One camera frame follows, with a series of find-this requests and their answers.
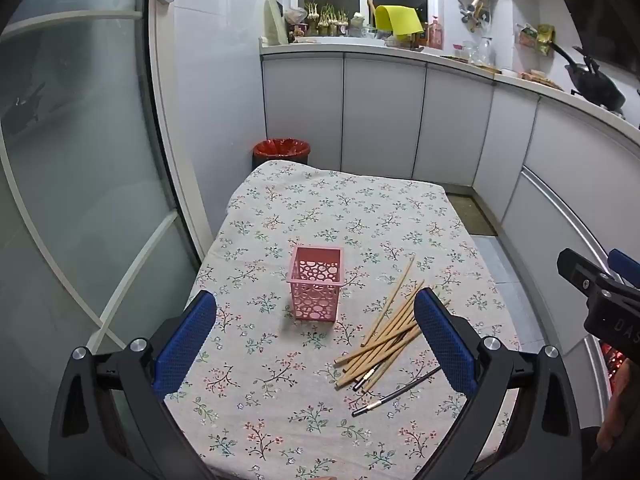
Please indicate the pink perforated utensil holder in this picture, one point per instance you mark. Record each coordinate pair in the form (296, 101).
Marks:
(316, 301)

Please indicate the person's right hand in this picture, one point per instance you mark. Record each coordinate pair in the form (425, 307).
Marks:
(620, 410)

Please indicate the black chopstick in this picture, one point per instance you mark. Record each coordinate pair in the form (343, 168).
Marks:
(400, 390)

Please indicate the yellow cloth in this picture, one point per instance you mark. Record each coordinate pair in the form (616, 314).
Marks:
(400, 20)

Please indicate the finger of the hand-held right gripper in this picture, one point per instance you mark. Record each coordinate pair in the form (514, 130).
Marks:
(624, 261)
(575, 266)

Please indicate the clear plastic bag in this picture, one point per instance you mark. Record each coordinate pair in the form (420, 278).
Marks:
(296, 16)

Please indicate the red trash bin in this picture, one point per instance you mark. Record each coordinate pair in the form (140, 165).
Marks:
(280, 150)

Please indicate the white kitchen cabinets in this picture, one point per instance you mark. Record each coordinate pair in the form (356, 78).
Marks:
(380, 110)

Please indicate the pink soap bottle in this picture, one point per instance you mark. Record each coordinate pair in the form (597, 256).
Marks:
(435, 35)

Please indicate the black wok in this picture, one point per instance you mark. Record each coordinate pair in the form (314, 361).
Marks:
(597, 85)

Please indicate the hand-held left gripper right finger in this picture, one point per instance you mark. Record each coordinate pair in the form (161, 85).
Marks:
(445, 345)

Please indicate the pile of bamboo chopsticks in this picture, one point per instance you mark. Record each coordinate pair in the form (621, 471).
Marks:
(386, 339)

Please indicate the chopsticks in pink holder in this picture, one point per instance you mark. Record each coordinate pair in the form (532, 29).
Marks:
(75, 160)

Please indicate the white kitchen countertop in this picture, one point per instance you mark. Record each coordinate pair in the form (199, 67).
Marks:
(450, 59)

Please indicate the sprouting garlic pots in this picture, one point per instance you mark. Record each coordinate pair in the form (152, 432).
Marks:
(327, 20)

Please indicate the green snack packet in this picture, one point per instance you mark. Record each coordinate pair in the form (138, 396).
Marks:
(542, 37)

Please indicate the glass jars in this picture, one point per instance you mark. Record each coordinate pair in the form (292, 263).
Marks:
(477, 52)

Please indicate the wooden cutting board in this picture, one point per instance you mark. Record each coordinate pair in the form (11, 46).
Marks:
(537, 78)

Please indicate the floral tablecloth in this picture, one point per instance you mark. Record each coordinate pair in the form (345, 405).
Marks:
(300, 220)

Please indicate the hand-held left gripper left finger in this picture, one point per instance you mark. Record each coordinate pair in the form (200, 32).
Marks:
(186, 342)

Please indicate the white plastic board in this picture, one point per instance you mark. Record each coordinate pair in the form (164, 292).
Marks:
(275, 22)

